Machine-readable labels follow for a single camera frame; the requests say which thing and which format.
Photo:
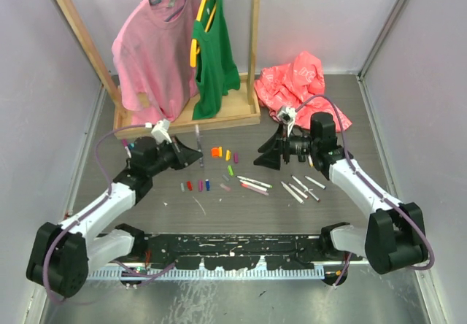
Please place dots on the green marker cap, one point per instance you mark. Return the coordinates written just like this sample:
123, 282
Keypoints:
230, 170

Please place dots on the wooden clothes rack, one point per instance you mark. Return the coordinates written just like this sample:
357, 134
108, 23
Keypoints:
240, 108

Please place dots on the grey capped white marker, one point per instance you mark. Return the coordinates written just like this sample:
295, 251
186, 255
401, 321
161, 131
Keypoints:
249, 183

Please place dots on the orange highlighter cap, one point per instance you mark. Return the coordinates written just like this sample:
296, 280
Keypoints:
214, 152

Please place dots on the pink pen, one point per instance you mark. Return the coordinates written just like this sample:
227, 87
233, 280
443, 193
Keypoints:
255, 189

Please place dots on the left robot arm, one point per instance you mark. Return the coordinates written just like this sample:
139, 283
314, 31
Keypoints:
64, 254

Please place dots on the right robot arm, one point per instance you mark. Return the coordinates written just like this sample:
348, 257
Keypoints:
394, 237

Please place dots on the red capped marker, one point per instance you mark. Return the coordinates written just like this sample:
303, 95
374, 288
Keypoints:
298, 191

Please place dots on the coral printed cloth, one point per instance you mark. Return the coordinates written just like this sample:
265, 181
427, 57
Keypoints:
292, 84

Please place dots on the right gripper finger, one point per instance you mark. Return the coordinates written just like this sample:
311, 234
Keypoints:
269, 158
272, 141

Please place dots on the pink t-shirt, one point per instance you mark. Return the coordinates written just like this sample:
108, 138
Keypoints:
151, 54

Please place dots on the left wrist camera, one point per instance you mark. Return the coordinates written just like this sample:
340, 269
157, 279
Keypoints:
160, 132

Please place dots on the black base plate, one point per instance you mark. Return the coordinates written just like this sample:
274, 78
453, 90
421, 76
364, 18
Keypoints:
233, 251

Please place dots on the dark purple pen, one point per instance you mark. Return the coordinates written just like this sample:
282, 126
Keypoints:
199, 147

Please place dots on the green capped marker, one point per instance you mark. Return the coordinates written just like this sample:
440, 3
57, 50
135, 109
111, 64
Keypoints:
257, 182

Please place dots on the clear pink pen cap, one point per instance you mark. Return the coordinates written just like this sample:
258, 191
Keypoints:
225, 187

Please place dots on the brown marker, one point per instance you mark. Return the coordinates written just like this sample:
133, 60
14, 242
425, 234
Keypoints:
306, 189

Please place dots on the green tank top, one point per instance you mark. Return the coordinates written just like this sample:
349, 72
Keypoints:
216, 71

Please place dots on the yellow hanger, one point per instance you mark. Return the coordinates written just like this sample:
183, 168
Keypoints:
205, 16

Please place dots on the slotted cable duct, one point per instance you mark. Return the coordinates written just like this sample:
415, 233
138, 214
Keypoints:
260, 272

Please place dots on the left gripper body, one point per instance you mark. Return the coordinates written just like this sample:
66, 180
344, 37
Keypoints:
168, 156

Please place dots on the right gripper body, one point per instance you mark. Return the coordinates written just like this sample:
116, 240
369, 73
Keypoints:
300, 144

